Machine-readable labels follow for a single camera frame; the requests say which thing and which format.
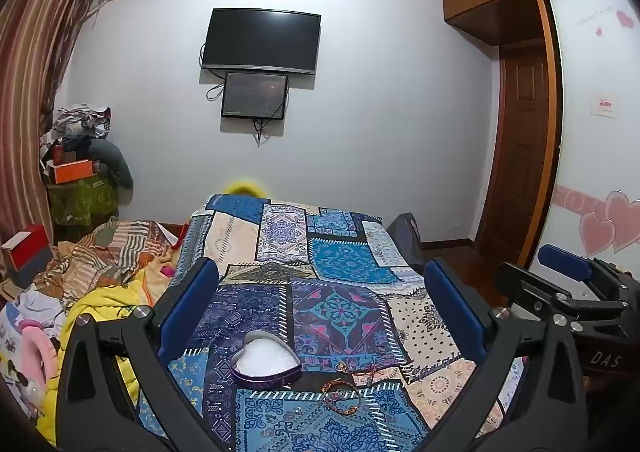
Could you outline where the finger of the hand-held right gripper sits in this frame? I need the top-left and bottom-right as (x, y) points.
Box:
(495, 261), (632, 334)
(538, 244), (640, 304)

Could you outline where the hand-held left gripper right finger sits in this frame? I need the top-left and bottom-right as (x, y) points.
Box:
(414, 257), (588, 452)

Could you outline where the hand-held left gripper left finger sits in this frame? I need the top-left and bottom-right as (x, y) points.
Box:
(55, 257), (237, 452)

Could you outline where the purple heart-shaped tin box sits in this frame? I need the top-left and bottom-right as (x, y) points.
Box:
(230, 330), (303, 391)

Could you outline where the thin string bracelet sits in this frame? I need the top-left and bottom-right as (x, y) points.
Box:
(350, 365), (382, 384)

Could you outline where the dark chair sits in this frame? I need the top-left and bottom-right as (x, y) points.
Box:
(387, 212), (427, 269)

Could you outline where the yellow blanket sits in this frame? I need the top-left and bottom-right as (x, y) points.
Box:
(34, 261), (175, 448)

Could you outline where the orange striped bedsheet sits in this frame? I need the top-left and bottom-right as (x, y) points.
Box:
(49, 216), (190, 304)

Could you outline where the white heart-print wardrobe door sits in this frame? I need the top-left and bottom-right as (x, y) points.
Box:
(529, 0), (640, 279)

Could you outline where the brown wooden door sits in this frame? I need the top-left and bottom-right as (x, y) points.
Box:
(473, 43), (552, 269)

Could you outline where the yellow round item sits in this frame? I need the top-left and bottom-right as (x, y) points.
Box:
(222, 180), (267, 198)

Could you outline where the blue patchwork blanket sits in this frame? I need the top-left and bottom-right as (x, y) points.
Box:
(134, 192), (532, 452)

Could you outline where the green patterned cloth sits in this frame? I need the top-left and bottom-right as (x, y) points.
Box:
(47, 176), (121, 229)

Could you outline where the grey garment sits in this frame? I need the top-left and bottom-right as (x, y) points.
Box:
(87, 137), (135, 194)

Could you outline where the white door label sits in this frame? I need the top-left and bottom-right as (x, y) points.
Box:
(589, 92), (619, 118)

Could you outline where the pink cartoon pillow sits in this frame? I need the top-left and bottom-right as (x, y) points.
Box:
(0, 282), (72, 415)

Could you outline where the red box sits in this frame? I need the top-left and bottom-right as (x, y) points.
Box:
(0, 224), (52, 274)

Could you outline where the orange box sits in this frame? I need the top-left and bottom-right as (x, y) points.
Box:
(52, 159), (96, 185)

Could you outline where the pile of crumpled clothes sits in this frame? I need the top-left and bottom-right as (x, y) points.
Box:
(41, 103), (114, 169)

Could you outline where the brown striped curtain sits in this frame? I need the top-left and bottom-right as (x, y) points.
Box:
(0, 0), (112, 283)

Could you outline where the black monitor cable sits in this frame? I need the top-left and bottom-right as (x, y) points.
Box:
(252, 117), (282, 145)

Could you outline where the black television cable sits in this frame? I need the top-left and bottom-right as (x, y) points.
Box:
(207, 67), (225, 104)

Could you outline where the small black wall monitor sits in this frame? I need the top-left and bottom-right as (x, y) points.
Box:
(221, 71), (290, 121)

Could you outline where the black wall television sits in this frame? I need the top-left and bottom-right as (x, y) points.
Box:
(200, 7), (323, 77)

